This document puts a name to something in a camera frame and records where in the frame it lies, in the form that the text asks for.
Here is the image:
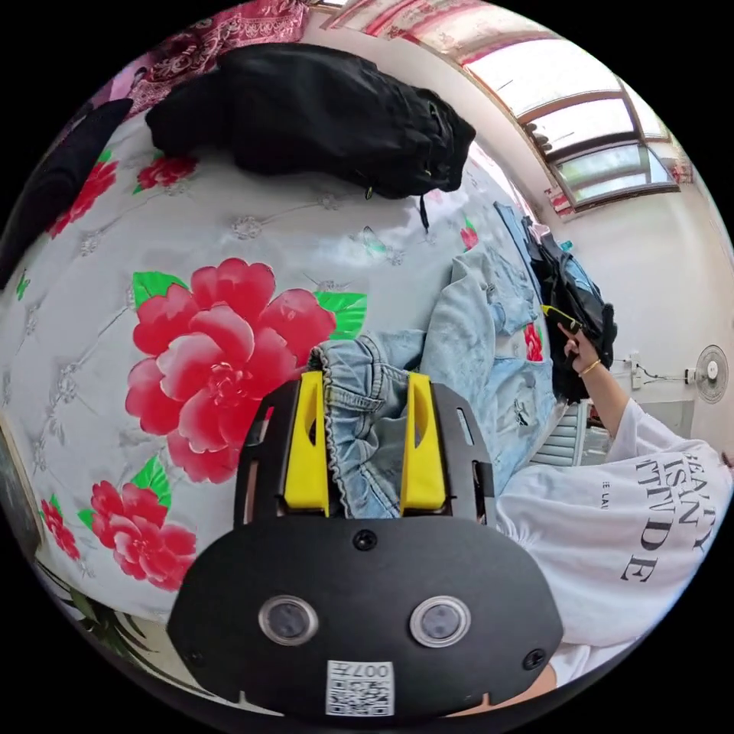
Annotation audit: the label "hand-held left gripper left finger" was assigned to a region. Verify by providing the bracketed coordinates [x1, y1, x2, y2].
[283, 371, 331, 512]

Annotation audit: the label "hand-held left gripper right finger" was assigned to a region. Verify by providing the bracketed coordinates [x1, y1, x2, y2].
[398, 371, 448, 512]

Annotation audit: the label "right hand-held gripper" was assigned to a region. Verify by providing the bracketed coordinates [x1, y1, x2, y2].
[541, 304, 585, 369]

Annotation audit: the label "light blue jeans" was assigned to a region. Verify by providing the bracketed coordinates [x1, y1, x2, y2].
[308, 201, 562, 520]

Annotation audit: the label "person's right forearm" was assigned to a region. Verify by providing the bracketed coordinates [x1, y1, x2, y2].
[577, 359, 634, 440]

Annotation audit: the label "person's right hand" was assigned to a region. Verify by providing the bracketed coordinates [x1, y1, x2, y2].
[563, 331, 602, 375]

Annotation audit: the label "pile of clothes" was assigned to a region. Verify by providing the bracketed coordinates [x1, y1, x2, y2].
[520, 215, 619, 405]

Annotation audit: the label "bed with red flower sheet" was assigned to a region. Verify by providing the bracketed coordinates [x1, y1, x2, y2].
[0, 109, 560, 623]

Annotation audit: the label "white fan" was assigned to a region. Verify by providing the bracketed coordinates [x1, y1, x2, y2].
[687, 343, 730, 406]

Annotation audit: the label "window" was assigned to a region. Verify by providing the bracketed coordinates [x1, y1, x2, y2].
[465, 38, 684, 214]

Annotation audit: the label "person's body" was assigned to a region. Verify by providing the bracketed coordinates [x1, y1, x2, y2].
[486, 397, 734, 707]

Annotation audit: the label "black jacket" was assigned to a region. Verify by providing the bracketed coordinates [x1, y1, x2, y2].
[145, 43, 478, 232]

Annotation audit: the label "pink patterned curtain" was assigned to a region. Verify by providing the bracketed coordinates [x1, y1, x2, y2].
[320, 0, 566, 65]

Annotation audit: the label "maroon patterned cloth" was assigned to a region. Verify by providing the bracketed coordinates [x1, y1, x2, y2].
[109, 0, 312, 106]

